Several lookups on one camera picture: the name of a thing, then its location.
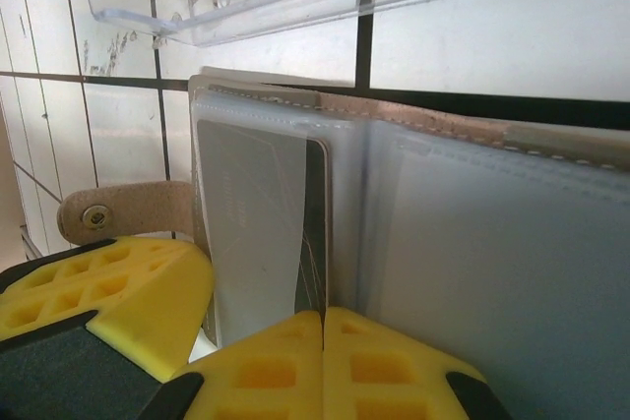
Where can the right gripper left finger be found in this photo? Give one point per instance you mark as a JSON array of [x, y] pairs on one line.
[[275, 366]]

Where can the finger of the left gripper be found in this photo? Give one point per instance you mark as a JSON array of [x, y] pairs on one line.
[[98, 292]]

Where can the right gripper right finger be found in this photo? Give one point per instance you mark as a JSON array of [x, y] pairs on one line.
[[394, 376]]

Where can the grey card holder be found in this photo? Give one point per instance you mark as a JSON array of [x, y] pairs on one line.
[[443, 243]]

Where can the black credit card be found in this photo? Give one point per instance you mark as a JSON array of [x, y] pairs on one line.
[[246, 194]]

